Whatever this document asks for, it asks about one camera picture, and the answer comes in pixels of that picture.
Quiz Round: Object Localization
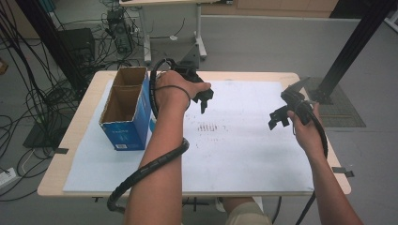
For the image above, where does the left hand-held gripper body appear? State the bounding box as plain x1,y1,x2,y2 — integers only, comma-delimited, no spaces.
172,43,216,104

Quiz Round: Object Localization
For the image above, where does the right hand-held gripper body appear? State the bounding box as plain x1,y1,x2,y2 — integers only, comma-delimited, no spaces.
268,77,314,126

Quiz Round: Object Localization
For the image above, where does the blue cardboard box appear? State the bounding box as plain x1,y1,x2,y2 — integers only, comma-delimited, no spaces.
99,66,158,152

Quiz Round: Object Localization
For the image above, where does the person's left hand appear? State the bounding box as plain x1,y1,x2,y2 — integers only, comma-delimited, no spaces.
154,69,212,112

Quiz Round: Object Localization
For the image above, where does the person's right hand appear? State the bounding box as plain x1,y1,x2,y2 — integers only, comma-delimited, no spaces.
286,102,329,161

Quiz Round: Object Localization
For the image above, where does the black wrist band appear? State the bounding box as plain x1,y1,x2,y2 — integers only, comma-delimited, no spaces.
153,84,192,111

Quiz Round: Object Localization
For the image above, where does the white desk with metal legs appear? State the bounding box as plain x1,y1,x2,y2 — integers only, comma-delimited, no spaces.
118,0,235,66

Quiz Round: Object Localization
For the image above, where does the white table mat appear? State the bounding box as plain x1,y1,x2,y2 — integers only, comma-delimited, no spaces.
62,79,315,193

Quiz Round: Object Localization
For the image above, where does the dark ribbed floor mat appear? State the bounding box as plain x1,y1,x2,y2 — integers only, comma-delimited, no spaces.
299,77,367,128

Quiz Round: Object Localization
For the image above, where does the dark electronic device on floor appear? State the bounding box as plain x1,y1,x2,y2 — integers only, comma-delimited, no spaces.
105,8,134,54

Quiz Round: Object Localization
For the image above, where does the person's right leg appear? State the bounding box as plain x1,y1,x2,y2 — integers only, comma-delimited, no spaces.
222,196,274,225

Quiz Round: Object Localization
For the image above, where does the black computer tower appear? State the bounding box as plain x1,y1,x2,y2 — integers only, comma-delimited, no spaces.
58,27,97,64

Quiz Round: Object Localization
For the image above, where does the black floor plate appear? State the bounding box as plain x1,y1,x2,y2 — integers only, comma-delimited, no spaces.
23,120,64,150

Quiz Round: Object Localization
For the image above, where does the white power strip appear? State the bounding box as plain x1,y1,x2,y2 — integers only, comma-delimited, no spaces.
0,167,18,189

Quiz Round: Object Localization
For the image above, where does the right gripper black sleeved cable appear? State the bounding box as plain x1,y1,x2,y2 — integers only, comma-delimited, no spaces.
293,101,329,225

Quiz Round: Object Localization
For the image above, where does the gripper black sleeved cable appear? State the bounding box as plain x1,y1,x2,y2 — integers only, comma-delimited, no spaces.
106,57,191,214
293,101,329,225

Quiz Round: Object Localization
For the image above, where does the black metal frame post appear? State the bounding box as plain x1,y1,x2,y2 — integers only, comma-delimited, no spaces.
14,0,88,97
309,0,398,105

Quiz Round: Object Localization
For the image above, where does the left gripper black sleeved cable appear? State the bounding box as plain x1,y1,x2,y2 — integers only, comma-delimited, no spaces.
106,57,191,214

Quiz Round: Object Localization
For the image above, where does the tangle of black cables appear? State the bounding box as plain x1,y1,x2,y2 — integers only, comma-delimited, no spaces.
0,0,148,203

